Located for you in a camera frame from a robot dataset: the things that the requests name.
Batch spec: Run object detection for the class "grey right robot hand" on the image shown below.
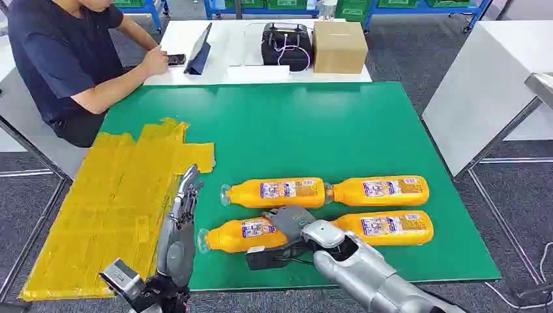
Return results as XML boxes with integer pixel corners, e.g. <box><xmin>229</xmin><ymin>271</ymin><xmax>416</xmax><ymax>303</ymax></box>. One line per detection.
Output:
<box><xmin>262</xmin><ymin>205</ymin><xmax>318</xmax><ymax>243</ymax></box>

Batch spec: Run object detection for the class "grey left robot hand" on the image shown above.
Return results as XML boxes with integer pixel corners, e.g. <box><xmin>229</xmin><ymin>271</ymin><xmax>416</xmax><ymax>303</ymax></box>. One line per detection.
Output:
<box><xmin>156</xmin><ymin>164</ymin><xmax>204</xmax><ymax>289</ymax></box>

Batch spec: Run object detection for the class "orange drink bottle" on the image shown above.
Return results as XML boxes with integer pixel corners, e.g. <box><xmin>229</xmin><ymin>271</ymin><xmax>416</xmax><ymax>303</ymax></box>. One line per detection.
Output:
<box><xmin>330</xmin><ymin>209</ymin><xmax>435</xmax><ymax>248</ymax></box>
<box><xmin>220</xmin><ymin>177</ymin><xmax>327</xmax><ymax>210</ymax></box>
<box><xmin>196</xmin><ymin>217</ymin><xmax>290</xmax><ymax>255</ymax></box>
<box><xmin>323</xmin><ymin>175</ymin><xmax>430</xmax><ymax>208</ymax></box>

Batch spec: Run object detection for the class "yellow plastic sheet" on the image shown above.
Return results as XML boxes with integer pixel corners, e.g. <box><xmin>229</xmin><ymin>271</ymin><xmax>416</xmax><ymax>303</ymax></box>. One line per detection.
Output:
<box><xmin>19</xmin><ymin>117</ymin><xmax>216</xmax><ymax>303</ymax></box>

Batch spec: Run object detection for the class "green table mat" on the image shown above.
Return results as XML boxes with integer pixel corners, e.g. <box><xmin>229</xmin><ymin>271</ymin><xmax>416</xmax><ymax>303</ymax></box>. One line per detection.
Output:
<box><xmin>99</xmin><ymin>82</ymin><xmax>502</xmax><ymax>291</ymax></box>

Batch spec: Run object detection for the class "black carry bag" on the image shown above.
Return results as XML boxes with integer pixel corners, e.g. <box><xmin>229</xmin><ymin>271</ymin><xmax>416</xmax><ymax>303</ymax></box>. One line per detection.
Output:
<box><xmin>261</xmin><ymin>22</ymin><xmax>313</xmax><ymax>72</ymax></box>

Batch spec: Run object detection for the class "brown cardboard box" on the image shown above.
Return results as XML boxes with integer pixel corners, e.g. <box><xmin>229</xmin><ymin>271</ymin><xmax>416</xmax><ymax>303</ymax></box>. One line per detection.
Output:
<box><xmin>312</xmin><ymin>20</ymin><xmax>370</xmax><ymax>75</ymax></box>

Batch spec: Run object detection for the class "tablet in dark case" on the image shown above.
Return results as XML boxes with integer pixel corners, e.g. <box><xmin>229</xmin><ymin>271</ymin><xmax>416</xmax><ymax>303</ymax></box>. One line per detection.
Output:
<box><xmin>183</xmin><ymin>22</ymin><xmax>214</xmax><ymax>76</ymax></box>

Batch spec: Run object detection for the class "white side table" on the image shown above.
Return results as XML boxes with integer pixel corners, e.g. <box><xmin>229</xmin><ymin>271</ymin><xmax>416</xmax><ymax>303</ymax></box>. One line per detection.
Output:
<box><xmin>422</xmin><ymin>20</ymin><xmax>553</xmax><ymax>177</ymax></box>
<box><xmin>0</xmin><ymin>52</ymin><xmax>89</xmax><ymax>179</ymax></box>

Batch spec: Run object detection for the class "blue metal rack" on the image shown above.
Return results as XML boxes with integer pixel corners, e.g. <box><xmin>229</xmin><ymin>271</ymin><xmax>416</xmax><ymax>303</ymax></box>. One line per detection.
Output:
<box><xmin>203</xmin><ymin>0</ymin><xmax>321</xmax><ymax>21</ymax></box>
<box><xmin>363</xmin><ymin>0</ymin><xmax>494</xmax><ymax>34</ymax></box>
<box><xmin>111</xmin><ymin>0</ymin><xmax>170</xmax><ymax>32</ymax></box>

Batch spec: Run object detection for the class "person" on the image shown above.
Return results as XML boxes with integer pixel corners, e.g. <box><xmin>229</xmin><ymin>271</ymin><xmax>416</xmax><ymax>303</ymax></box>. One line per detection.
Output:
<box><xmin>7</xmin><ymin>0</ymin><xmax>170</xmax><ymax>148</ymax></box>

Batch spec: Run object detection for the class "grey metal plate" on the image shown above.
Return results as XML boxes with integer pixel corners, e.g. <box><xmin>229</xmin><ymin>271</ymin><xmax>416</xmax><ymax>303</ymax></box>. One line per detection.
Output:
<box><xmin>524</xmin><ymin>72</ymin><xmax>553</xmax><ymax>110</ymax></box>

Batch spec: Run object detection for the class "dark right wrist camera box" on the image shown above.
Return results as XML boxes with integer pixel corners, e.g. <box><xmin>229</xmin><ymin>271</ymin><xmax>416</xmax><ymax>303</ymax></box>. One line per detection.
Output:
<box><xmin>245</xmin><ymin>241</ymin><xmax>317</xmax><ymax>272</ymax></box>

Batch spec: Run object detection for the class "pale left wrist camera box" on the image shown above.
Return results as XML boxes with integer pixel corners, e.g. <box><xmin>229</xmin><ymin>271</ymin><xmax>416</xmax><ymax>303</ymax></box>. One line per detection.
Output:
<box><xmin>99</xmin><ymin>258</ymin><xmax>147</xmax><ymax>300</ymax></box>

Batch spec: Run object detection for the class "white charging cable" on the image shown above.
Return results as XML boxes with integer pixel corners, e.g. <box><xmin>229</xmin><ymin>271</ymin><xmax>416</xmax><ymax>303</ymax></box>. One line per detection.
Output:
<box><xmin>271</xmin><ymin>31</ymin><xmax>313</xmax><ymax>72</ymax></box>

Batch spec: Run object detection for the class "white floor cable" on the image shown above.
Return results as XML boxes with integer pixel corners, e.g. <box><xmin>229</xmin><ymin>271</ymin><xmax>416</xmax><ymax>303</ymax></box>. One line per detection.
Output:
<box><xmin>485</xmin><ymin>241</ymin><xmax>553</xmax><ymax>310</ymax></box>

